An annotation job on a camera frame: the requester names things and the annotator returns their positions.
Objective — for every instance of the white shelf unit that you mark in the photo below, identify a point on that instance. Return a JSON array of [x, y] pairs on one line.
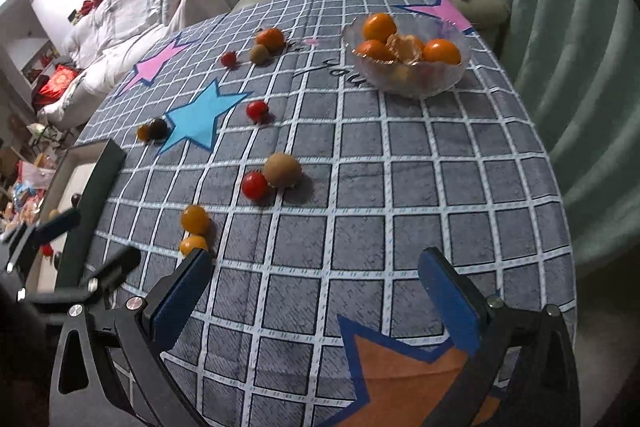
[[22, 32]]

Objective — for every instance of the grey checked star tablecloth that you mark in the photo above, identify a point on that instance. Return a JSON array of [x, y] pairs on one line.
[[350, 232]]

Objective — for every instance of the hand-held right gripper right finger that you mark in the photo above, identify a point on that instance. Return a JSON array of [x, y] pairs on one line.
[[455, 302]]

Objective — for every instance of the orange cherry tomato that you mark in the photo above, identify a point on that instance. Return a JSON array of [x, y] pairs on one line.
[[192, 244], [143, 133], [195, 219]]

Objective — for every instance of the dark green framed tray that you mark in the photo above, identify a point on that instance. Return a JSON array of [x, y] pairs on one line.
[[95, 202]]

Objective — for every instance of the pile of colourful packets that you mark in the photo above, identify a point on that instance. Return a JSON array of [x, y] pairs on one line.
[[25, 192]]

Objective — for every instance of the peeled mandarin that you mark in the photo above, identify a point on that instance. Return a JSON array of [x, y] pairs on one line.
[[405, 48]]

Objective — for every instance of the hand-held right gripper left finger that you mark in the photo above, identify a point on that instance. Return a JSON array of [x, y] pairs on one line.
[[175, 302]]

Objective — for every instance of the orange mandarin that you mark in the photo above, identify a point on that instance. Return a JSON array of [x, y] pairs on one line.
[[441, 51], [379, 27], [374, 51]]

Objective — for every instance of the red patterned cushion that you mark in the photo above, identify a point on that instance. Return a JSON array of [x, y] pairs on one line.
[[55, 84]]

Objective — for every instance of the white quilt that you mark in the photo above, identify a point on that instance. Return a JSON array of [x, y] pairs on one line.
[[115, 32]]

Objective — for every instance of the clear glass bowl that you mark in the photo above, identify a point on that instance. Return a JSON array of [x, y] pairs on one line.
[[425, 83]]

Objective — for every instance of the light green curtain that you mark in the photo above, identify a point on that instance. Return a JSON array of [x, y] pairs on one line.
[[550, 32]]

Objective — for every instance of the reddish orange tomato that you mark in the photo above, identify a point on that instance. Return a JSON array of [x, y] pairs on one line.
[[270, 38]]

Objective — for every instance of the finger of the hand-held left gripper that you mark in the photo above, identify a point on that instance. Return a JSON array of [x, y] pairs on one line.
[[60, 223], [117, 264]]

